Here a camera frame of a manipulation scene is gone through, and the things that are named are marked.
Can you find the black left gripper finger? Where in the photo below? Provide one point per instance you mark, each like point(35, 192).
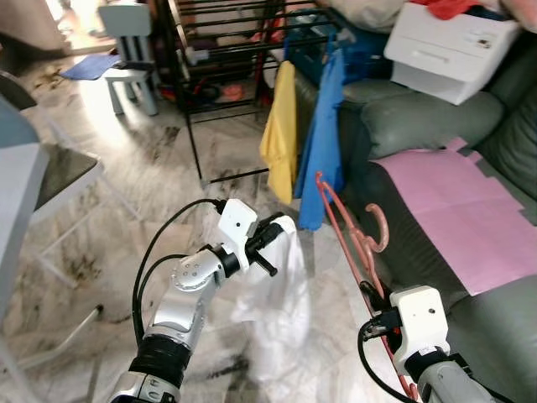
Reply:
point(265, 264)
point(271, 226)

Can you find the red cloth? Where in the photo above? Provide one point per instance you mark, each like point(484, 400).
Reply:
point(457, 8)

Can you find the blue towel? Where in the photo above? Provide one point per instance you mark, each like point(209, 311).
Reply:
point(17, 122)

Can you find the pink foam mat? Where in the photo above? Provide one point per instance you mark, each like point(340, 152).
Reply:
point(461, 210)

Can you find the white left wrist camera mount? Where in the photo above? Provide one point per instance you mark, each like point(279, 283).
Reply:
point(237, 222)

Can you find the black metal drying rack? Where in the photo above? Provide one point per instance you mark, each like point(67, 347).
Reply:
point(188, 101)

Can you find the yellow printed t-shirt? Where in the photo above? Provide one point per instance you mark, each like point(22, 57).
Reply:
point(281, 143)

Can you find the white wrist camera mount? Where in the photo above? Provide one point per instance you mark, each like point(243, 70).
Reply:
point(237, 222)
point(419, 323)

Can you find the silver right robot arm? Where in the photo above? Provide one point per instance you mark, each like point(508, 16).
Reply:
point(453, 386)

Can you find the blue floor mat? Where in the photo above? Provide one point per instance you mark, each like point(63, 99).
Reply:
point(88, 67)

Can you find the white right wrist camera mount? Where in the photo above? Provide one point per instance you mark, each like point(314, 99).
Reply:
point(419, 323)

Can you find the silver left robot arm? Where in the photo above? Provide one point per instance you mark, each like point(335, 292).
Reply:
point(185, 294)

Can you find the white child chair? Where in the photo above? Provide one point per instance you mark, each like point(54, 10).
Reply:
point(130, 75)

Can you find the white garment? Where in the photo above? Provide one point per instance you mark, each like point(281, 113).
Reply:
point(281, 285)

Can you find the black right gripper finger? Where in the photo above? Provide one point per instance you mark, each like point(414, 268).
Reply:
point(368, 288)

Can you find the white folding chair grey seat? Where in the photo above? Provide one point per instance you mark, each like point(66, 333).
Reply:
point(63, 172)

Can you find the light blue folding table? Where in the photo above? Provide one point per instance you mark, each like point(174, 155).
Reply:
point(18, 210)

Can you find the blue storage crate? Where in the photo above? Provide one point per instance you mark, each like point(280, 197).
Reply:
point(365, 59)

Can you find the pink clothes hanger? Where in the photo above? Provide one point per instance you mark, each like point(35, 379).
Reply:
point(359, 248)

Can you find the white drawer box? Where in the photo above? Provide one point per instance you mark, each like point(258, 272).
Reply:
point(453, 54)

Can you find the blue garment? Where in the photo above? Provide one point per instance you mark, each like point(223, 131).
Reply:
point(323, 159)

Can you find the grey leather sofa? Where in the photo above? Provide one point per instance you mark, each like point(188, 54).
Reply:
point(419, 117)

